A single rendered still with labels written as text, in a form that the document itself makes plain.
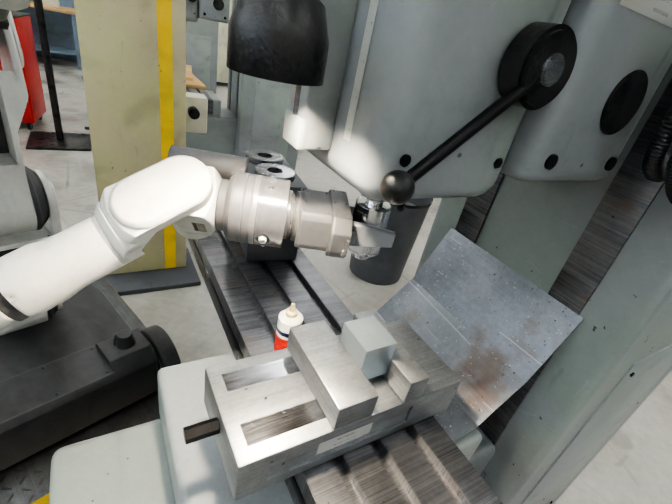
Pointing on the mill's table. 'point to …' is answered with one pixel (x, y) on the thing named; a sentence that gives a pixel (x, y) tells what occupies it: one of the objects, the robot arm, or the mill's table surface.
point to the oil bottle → (286, 326)
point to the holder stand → (267, 160)
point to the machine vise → (270, 406)
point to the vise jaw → (331, 374)
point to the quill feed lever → (539, 51)
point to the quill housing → (428, 91)
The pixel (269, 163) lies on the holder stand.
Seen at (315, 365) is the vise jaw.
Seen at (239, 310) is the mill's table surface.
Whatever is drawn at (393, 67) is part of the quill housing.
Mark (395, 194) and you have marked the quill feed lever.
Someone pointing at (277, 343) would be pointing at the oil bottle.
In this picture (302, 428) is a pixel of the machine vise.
